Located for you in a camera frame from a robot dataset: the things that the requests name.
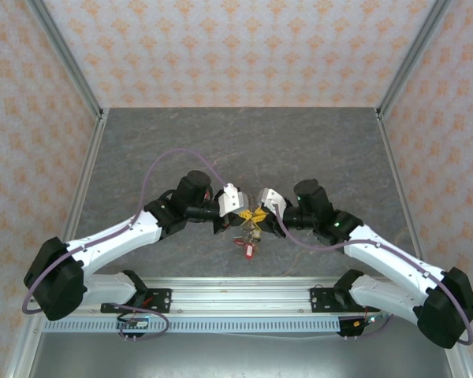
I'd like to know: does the aluminium side rail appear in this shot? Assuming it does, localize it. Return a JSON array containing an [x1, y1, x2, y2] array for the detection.
[[45, 108, 110, 287], [375, 108, 437, 284]]

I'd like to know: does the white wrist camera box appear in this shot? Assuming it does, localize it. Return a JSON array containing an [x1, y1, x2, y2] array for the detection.
[[217, 183, 248, 217], [258, 187, 287, 216]]

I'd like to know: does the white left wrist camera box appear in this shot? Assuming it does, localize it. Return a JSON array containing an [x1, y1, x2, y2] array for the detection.
[[217, 183, 248, 217]]

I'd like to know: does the white slotted cable duct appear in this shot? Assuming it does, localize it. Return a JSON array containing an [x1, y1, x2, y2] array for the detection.
[[43, 317, 342, 334]]

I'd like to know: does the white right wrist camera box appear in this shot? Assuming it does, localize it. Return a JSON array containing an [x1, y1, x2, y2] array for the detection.
[[258, 187, 287, 216]]

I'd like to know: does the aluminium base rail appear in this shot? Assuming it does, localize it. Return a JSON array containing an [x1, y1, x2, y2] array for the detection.
[[25, 276, 458, 316]]

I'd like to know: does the grey metal panel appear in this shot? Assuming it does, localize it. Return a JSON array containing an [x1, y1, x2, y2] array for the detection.
[[27, 332, 456, 378]]

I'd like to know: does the small circuit board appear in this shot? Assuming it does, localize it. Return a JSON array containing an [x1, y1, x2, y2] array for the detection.
[[352, 313, 384, 328], [116, 317, 150, 330]]

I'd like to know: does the aluminium corner post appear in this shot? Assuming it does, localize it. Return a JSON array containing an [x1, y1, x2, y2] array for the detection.
[[25, 0, 106, 119], [376, 0, 455, 119]]

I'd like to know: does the toothed metal keyring disc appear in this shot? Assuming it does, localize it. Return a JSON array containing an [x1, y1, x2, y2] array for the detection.
[[246, 192, 263, 247]]

